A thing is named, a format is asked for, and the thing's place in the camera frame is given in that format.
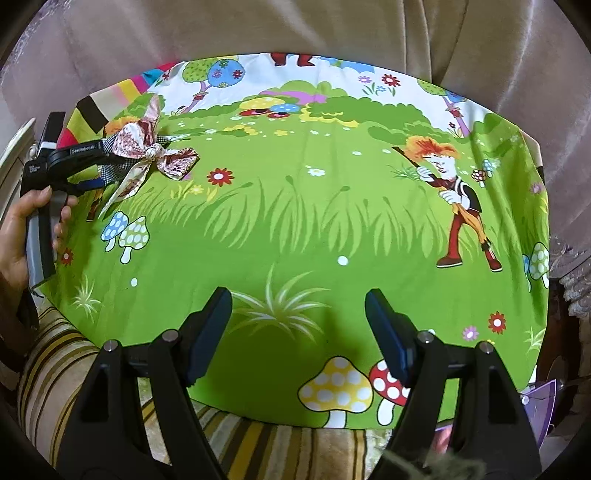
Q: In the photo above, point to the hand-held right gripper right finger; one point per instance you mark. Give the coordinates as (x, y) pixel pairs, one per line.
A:
(388, 337)

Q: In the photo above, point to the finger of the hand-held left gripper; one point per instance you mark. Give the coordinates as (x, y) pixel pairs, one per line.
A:
(120, 158)
(92, 184)

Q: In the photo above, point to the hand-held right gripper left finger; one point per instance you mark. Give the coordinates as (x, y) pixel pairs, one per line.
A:
(207, 337)

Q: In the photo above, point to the houndstooth cloth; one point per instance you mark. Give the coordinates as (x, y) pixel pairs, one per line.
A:
(115, 173)

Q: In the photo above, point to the floral scarf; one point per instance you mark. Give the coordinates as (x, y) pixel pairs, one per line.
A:
(173, 161)

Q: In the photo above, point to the purple storage box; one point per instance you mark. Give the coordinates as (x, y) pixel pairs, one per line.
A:
(540, 406)

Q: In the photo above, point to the person's left hand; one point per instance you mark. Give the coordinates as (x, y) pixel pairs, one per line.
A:
(18, 240)

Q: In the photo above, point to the white drawer cabinet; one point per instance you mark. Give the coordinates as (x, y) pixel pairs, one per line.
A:
(14, 147)

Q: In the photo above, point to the striped velvet cushion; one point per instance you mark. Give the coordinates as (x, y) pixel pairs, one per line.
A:
(277, 452)

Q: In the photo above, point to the green printed blanket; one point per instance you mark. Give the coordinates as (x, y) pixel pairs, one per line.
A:
(323, 207)

